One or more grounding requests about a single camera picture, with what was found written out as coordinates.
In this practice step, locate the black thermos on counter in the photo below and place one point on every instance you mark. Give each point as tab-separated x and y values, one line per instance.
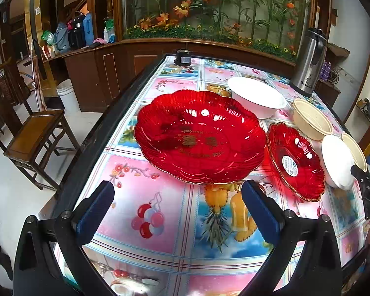
76	33

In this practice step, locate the large red glass plate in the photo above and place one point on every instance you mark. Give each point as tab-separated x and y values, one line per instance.
200	137

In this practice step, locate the blue water container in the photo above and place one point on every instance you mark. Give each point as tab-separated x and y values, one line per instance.
88	29

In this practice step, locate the wooden counter cabinet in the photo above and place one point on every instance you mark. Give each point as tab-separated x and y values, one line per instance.
99	75

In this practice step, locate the small black device on table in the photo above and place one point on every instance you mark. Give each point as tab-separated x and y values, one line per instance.
183	58

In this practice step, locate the stainless steel thermos jug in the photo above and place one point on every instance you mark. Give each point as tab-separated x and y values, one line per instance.
310	60

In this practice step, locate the beige plastic bowl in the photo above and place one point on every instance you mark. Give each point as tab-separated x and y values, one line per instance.
310	120
356	151

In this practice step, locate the wooden chair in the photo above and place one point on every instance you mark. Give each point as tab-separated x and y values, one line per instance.
33	142

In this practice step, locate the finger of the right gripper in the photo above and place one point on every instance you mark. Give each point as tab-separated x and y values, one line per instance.
364	183

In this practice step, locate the large white bowl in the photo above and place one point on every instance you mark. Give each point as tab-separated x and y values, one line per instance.
256	96

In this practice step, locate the white plastic bucket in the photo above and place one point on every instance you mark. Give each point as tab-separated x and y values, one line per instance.
67	95

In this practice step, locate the small red gold-rimmed plate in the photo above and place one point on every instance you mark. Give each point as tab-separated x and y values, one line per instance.
296	162

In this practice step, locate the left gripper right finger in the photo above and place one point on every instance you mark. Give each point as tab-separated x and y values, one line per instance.
318	271

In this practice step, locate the artificial flower display case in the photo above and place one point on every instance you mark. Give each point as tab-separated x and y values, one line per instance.
269	26

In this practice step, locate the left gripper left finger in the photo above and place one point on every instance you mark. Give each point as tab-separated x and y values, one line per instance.
50	258

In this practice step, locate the small white bowl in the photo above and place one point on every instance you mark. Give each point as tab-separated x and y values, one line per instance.
337	163

